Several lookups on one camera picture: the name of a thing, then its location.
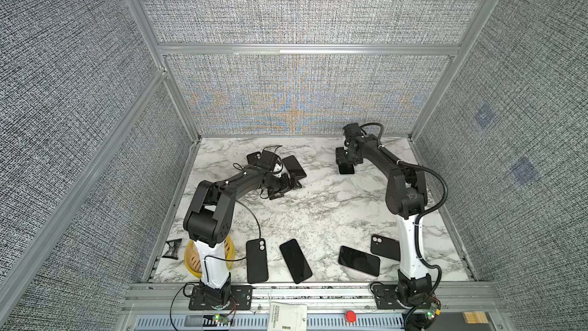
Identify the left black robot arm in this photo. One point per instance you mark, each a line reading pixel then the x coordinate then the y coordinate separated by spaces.
pixel 210 215

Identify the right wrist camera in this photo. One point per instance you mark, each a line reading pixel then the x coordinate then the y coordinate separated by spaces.
pixel 353 132

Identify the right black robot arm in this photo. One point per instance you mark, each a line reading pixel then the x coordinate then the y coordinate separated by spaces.
pixel 405 197

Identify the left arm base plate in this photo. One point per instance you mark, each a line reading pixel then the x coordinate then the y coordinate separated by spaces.
pixel 240 298

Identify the small black clip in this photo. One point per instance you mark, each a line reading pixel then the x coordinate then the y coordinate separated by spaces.
pixel 172 249

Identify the black phone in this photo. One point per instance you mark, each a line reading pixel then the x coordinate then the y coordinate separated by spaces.
pixel 359 261
pixel 293 167
pixel 296 261

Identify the red emergency button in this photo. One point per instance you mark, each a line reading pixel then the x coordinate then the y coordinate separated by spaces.
pixel 350 316

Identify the wooden block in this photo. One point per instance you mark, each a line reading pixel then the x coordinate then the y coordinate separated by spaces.
pixel 475 317

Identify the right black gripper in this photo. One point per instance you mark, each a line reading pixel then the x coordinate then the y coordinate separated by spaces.
pixel 357 162

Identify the white paper label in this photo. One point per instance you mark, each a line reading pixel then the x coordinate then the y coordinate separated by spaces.
pixel 287 317

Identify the black case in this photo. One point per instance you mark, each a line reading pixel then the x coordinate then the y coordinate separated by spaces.
pixel 253 158
pixel 256 258
pixel 385 247

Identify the black phone screen up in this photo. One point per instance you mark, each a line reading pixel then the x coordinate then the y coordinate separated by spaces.
pixel 345 167

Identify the aluminium frame rail front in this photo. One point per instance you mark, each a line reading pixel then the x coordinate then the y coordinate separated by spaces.
pixel 454 297

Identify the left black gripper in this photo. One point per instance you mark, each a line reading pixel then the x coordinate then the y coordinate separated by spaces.
pixel 285 185

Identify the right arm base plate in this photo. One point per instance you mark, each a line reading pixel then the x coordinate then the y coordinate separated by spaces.
pixel 385 296

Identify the yellow tape roll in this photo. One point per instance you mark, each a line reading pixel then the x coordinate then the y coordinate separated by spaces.
pixel 192 258

